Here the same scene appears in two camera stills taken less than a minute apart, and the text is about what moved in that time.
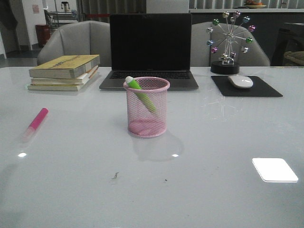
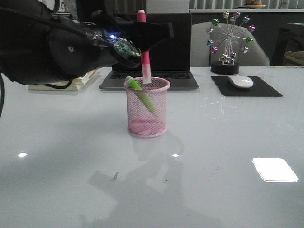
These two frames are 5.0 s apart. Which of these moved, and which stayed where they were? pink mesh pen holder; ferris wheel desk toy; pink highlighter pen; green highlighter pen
Moved: pink highlighter pen
Stayed: ferris wheel desk toy; green highlighter pen; pink mesh pen holder
